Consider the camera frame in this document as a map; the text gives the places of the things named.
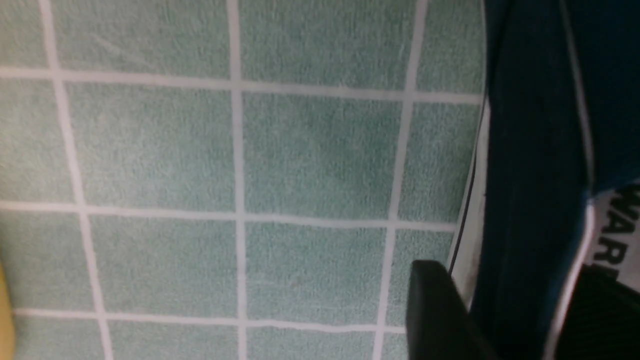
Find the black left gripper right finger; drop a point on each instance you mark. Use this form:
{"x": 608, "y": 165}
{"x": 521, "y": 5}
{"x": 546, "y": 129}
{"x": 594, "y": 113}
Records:
{"x": 602, "y": 321}

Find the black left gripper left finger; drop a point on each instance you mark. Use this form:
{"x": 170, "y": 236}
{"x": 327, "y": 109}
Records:
{"x": 438, "y": 325}

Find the navy slip-on shoe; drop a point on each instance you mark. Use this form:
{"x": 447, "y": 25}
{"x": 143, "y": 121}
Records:
{"x": 562, "y": 166}

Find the green checked cloth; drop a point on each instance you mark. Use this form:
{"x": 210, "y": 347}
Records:
{"x": 230, "y": 179}

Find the right yellow slipper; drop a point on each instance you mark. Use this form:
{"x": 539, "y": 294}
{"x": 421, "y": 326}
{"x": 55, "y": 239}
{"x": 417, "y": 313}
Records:
{"x": 7, "y": 328}

